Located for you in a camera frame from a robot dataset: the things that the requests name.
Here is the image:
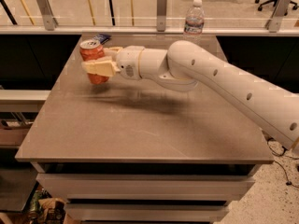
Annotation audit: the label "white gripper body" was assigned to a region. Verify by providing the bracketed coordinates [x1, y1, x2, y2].
[116, 46, 145, 80]

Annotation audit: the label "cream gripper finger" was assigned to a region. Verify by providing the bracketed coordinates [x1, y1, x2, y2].
[104, 47, 122, 60]
[81, 56, 120, 77]

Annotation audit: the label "red coke can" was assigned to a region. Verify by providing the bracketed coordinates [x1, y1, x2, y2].
[79, 39, 109, 85]

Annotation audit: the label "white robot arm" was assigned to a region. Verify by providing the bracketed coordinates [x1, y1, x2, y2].
[79, 39, 299, 151]

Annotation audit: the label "blue rxbar blueberry wrapper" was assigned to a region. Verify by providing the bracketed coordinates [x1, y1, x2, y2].
[93, 34, 111, 44]

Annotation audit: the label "clear plastic water bottle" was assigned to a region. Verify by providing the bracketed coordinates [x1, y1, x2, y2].
[183, 0, 205, 45]

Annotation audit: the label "upper grey cabinet drawer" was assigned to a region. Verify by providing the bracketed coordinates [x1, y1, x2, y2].
[36, 174, 254, 201]

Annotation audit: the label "grey cabinet drawer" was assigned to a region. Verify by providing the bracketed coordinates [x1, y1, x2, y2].
[65, 203, 228, 222]
[36, 174, 254, 201]

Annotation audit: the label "lower grey cabinet drawer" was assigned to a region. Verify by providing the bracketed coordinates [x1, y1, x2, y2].
[65, 203, 228, 222]

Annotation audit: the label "snack bags on floor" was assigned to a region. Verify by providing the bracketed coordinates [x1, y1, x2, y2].
[28, 189, 65, 224]

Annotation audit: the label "left metal railing post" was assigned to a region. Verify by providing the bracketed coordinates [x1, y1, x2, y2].
[36, 0, 58, 31]

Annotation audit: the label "metal railing post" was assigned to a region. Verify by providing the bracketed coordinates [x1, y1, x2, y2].
[36, 0, 58, 31]
[156, 0, 167, 32]
[265, 0, 291, 33]

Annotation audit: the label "middle metal railing post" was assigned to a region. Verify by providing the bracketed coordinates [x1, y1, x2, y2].
[156, 0, 167, 32]

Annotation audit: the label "right metal railing post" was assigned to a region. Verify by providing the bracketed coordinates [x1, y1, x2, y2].
[265, 0, 291, 33]

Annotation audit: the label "black power cable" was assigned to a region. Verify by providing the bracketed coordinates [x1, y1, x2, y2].
[266, 135, 299, 189]

